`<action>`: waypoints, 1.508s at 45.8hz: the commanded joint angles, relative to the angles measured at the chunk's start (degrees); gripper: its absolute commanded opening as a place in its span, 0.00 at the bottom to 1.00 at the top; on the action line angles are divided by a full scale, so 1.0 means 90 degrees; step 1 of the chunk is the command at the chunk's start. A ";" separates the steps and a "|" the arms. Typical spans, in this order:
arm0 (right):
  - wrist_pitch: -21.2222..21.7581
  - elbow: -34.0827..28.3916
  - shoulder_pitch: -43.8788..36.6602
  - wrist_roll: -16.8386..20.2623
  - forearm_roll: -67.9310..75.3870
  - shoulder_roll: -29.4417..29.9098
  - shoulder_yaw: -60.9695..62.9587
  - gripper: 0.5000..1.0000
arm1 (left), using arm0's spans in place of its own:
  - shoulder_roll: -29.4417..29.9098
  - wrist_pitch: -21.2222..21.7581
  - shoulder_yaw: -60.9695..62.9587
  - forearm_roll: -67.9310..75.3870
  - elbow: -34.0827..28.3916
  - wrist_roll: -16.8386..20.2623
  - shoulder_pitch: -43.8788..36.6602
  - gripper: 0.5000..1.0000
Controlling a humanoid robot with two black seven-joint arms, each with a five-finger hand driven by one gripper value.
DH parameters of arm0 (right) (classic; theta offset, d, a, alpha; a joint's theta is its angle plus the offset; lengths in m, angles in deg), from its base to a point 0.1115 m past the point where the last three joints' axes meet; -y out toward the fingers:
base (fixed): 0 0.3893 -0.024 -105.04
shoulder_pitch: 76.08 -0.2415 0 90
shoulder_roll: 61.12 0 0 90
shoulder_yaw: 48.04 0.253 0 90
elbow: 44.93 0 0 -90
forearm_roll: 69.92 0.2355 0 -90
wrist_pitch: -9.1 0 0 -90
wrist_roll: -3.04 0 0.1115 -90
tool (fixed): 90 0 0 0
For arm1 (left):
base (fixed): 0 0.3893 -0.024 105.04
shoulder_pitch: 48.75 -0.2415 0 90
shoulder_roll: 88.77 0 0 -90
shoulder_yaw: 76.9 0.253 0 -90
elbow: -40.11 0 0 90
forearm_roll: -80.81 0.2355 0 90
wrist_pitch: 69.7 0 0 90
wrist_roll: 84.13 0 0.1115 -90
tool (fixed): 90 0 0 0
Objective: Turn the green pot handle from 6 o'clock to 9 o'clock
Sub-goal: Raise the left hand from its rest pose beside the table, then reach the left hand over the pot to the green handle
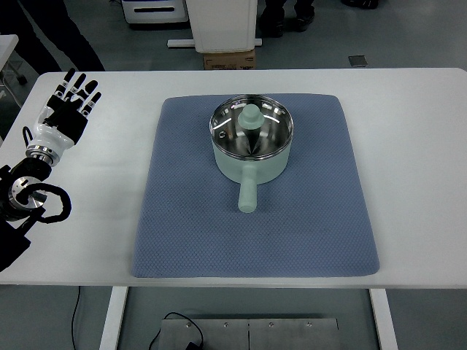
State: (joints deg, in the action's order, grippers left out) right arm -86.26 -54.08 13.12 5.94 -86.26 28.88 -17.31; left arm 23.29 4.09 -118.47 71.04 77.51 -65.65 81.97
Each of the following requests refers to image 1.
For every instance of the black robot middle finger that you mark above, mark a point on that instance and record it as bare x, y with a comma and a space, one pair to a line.
82, 95

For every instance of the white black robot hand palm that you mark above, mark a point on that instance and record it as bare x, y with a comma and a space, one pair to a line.
70, 126

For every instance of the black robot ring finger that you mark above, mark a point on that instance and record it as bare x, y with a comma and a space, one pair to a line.
73, 90

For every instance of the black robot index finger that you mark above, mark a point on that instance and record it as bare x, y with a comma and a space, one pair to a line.
87, 109

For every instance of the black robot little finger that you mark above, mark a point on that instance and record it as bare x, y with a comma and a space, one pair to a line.
61, 88

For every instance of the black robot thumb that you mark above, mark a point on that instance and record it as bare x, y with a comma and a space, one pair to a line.
50, 118

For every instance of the green pot with handle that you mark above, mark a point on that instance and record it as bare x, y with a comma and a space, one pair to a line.
249, 173

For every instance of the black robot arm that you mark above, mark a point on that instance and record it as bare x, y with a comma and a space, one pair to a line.
26, 198

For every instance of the white table left edge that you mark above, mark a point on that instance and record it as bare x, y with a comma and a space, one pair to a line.
8, 45

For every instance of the person in dark trousers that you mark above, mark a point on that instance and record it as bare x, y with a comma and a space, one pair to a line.
53, 20

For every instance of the white machine with slot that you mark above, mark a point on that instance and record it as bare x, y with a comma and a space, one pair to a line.
150, 14

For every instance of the white cabinet pillar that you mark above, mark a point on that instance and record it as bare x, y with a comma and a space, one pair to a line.
221, 26

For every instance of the glass lid with green knob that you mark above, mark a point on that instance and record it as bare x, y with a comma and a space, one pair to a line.
251, 127

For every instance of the cardboard box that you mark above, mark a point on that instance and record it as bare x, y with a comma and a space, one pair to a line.
230, 60

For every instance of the black shoes of bystander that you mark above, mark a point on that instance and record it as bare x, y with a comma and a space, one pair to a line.
272, 19

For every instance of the blue quilted mat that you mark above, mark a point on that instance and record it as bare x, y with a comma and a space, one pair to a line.
310, 221

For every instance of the grey floor socket plate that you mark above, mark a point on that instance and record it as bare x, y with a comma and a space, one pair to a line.
358, 61

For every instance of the metal floor plate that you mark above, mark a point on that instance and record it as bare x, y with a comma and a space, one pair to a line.
250, 334

